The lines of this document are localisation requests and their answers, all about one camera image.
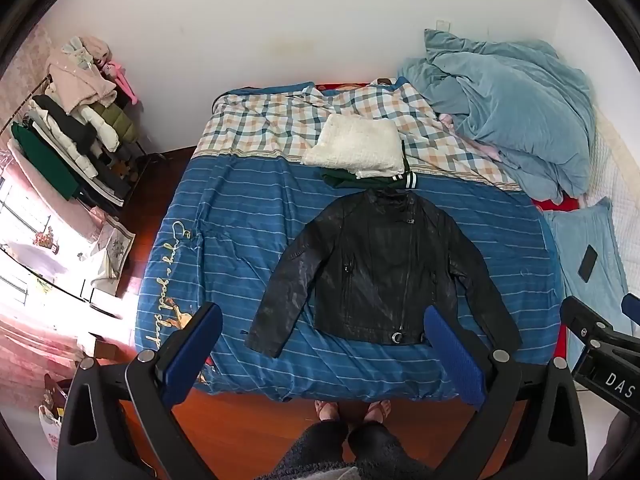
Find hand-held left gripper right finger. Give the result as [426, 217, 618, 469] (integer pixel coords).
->
[423, 305, 586, 480]

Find white printed bag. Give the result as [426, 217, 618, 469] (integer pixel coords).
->
[39, 375, 68, 456]

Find person's left leg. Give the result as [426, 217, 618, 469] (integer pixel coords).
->
[270, 420, 350, 480]

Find pink plush toy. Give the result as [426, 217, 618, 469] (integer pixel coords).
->
[100, 59, 141, 107]

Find white puffer jacket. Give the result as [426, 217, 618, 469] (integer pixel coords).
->
[27, 97, 121, 178]

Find person's right foot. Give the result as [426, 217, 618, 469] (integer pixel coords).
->
[362, 399, 394, 424]

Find black hanging garment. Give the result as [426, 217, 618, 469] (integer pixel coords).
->
[32, 95, 98, 156]

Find pink fluffy coat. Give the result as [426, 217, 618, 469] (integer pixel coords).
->
[45, 36, 118, 116]

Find potted flowers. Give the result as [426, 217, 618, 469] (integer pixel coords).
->
[30, 227, 61, 256]

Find pink cloth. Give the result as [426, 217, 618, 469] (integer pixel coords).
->
[440, 112, 503, 161]

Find black phone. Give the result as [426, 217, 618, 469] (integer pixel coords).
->
[577, 244, 599, 283]

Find black leather jacket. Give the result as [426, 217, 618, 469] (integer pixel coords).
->
[244, 189, 523, 359]

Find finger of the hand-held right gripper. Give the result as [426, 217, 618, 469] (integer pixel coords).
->
[559, 296, 616, 348]
[621, 293, 640, 337]

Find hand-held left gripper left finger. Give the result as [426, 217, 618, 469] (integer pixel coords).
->
[56, 302, 224, 480]

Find black metal clothes rack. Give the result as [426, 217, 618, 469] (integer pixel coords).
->
[0, 72, 151, 211]

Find brown fuzzy item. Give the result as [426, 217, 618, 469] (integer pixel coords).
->
[109, 157, 138, 181]

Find person's foot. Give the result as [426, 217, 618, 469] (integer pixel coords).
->
[315, 400, 344, 424]
[362, 399, 394, 424]

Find light blue duvet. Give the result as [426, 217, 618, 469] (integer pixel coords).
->
[396, 28, 597, 206]

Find blue striped plaid bedcover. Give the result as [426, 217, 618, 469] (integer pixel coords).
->
[134, 81, 566, 403]

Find pink lace curtain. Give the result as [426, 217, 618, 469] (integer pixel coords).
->
[0, 25, 56, 126]

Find green garment with striped cuffs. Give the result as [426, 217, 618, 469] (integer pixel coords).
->
[320, 140, 418, 192]

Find light blue pillow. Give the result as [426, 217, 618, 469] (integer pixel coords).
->
[542, 196, 632, 341]

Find white folded sweater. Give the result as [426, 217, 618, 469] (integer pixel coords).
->
[300, 112, 406, 179]

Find green hanging garment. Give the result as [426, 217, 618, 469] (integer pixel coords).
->
[11, 122, 81, 202]

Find floral cloth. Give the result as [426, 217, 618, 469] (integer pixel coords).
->
[90, 215, 137, 296]

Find olive puffer vest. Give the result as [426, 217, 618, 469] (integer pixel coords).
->
[92, 102, 138, 146]

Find person's left foot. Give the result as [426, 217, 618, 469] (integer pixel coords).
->
[315, 400, 344, 424]

